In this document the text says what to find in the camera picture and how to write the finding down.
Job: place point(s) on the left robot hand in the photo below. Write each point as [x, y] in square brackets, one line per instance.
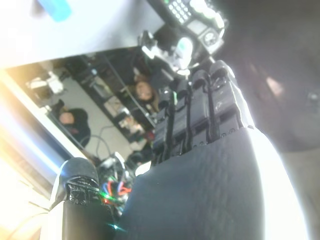
[200, 187]

